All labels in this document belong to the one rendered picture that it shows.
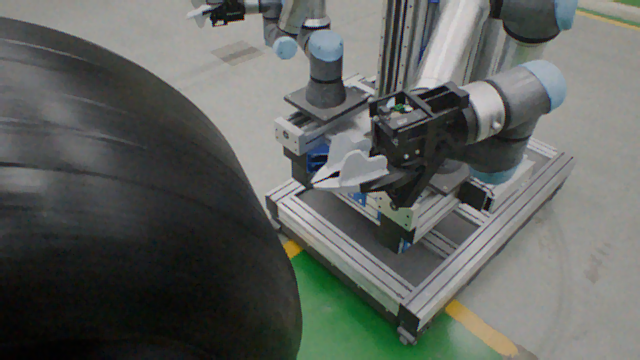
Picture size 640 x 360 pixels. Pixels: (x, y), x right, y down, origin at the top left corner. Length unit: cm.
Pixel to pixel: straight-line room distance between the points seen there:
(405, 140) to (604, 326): 171
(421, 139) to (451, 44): 31
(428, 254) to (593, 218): 102
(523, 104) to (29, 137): 54
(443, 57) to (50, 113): 63
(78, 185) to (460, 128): 45
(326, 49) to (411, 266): 86
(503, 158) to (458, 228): 125
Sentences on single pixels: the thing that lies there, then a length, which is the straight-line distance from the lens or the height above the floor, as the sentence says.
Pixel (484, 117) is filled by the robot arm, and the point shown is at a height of 127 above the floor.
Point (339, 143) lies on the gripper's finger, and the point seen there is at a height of 126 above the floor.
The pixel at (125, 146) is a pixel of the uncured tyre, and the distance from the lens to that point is 31.
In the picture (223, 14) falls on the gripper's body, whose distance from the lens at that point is 156.
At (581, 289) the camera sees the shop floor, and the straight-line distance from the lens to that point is 221.
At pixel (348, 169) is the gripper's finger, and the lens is 52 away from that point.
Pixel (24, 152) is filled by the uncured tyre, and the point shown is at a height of 143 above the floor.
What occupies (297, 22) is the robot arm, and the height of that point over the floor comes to 102.
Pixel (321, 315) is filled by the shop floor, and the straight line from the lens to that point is 185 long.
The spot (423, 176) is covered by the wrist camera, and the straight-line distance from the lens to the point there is 61.
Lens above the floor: 158
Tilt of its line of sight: 42 degrees down
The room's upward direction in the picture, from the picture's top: straight up
